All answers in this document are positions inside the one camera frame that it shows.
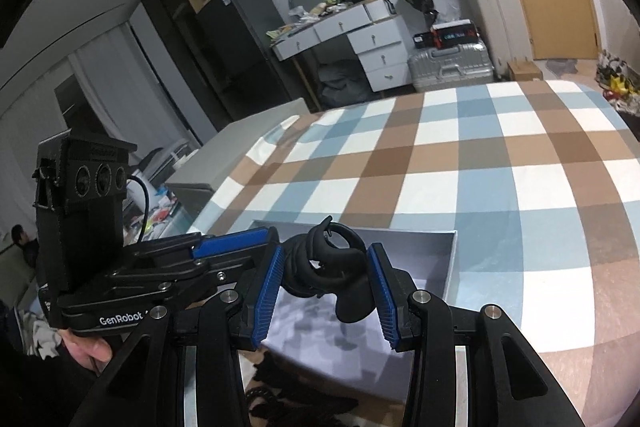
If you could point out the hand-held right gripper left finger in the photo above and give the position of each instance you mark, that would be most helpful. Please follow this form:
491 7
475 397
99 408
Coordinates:
265 294

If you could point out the white desk with drawers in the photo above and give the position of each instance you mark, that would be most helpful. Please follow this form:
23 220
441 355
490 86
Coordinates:
370 42

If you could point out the dark wooden cabinet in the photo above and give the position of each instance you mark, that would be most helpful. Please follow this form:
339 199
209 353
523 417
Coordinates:
170 22

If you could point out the dark bag under desk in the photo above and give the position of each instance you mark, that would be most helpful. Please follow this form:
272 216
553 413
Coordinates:
342 82

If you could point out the small cardboard box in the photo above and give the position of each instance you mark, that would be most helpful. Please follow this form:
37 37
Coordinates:
525 71

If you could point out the black ruffled scrunchie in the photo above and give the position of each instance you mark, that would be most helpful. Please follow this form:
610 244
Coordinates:
280 389

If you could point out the black box with blue label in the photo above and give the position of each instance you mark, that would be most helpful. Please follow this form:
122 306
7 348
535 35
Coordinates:
455 34

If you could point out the grey bed footboard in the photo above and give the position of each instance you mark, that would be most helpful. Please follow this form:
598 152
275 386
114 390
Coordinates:
235 147

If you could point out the pile of colourful toys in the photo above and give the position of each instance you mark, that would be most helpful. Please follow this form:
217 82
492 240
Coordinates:
617 79

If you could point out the plaid blanket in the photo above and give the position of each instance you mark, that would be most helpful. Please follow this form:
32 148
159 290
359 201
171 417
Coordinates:
450 177

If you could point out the cluttered side table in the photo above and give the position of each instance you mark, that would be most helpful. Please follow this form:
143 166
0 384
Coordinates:
160 207

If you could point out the person's left hand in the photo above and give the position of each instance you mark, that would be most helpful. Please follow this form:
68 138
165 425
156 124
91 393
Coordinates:
87 349

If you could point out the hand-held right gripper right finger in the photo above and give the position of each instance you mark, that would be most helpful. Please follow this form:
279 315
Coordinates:
386 299

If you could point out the grey storage box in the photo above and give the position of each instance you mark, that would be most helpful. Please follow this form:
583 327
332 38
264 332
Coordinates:
440 267

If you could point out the small black box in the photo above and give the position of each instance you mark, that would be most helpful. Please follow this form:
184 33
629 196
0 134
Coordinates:
422 40

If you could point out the black refrigerator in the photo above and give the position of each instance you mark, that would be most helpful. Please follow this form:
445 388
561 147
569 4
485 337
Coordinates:
240 47

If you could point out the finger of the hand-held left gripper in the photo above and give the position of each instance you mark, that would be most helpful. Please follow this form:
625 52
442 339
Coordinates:
235 241
220 274

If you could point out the silver suitcase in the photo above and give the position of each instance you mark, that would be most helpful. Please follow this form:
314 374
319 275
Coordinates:
450 64

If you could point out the white upright suitcase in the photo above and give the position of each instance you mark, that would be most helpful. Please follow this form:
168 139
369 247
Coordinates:
495 17

